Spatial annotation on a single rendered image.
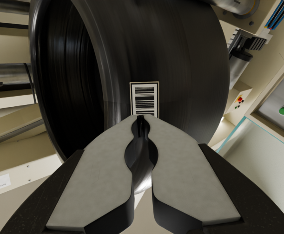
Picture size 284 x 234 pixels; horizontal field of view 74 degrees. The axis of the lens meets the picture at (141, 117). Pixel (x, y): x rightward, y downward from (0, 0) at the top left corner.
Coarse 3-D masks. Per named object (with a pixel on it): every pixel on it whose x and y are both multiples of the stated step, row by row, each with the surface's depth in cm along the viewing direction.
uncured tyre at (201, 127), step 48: (48, 0) 42; (96, 0) 27; (144, 0) 25; (192, 0) 33; (48, 48) 63; (96, 48) 28; (144, 48) 25; (192, 48) 29; (48, 96) 66; (96, 96) 80; (192, 96) 30; (144, 144) 29
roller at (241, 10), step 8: (200, 0) 34; (208, 0) 34; (216, 0) 34; (224, 0) 35; (232, 0) 37; (240, 0) 38; (248, 0) 40; (224, 8) 39; (232, 8) 40; (240, 8) 41; (248, 8) 42
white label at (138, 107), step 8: (136, 88) 26; (144, 88) 26; (152, 88) 26; (136, 96) 26; (144, 96) 26; (152, 96) 26; (136, 104) 26; (144, 104) 26; (152, 104) 26; (136, 112) 27; (144, 112) 27; (152, 112) 27
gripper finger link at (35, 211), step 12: (72, 156) 9; (60, 168) 8; (72, 168) 8; (48, 180) 8; (60, 180) 8; (36, 192) 7; (48, 192) 7; (60, 192) 7; (24, 204) 7; (36, 204) 7; (48, 204) 7; (12, 216) 6; (24, 216) 6; (36, 216) 6; (48, 216) 6; (12, 228) 6; (24, 228) 6; (36, 228) 6
